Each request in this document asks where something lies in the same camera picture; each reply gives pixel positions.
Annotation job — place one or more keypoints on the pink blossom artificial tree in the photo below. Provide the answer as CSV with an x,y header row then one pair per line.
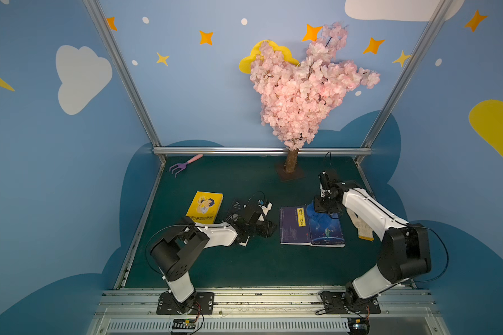
x,y
297,97

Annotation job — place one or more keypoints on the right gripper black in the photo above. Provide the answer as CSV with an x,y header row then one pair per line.
x,y
325,203

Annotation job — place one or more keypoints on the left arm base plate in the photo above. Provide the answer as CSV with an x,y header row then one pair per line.
x,y
168,305

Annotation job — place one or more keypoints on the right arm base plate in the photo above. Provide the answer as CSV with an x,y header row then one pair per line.
x,y
335,303

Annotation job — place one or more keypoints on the right circuit board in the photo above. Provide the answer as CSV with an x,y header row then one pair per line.
x,y
358,326

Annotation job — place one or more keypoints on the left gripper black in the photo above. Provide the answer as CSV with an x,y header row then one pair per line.
x,y
262,226

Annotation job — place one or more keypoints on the white work glove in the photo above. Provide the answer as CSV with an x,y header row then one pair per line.
x,y
364,231

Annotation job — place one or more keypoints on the left circuit board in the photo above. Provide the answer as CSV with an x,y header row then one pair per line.
x,y
184,326

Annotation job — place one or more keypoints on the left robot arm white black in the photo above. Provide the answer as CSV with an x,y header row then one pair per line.
x,y
180,245

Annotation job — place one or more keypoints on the aluminium rail front frame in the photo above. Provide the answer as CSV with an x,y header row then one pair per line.
x,y
268,310

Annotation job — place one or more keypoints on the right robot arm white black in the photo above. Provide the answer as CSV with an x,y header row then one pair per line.
x,y
405,248

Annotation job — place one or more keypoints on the circuit board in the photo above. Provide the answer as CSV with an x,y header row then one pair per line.
x,y
358,326
184,326

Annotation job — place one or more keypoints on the black book yellow title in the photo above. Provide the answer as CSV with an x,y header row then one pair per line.
x,y
241,217

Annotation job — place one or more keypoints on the blue Little Prince book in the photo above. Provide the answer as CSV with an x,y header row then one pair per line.
x,y
324,229

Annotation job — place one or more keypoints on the purple pink toy rake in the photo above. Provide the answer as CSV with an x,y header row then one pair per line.
x,y
180,167

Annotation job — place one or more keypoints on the purple book yellow label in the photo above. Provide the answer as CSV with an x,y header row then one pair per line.
x,y
294,229

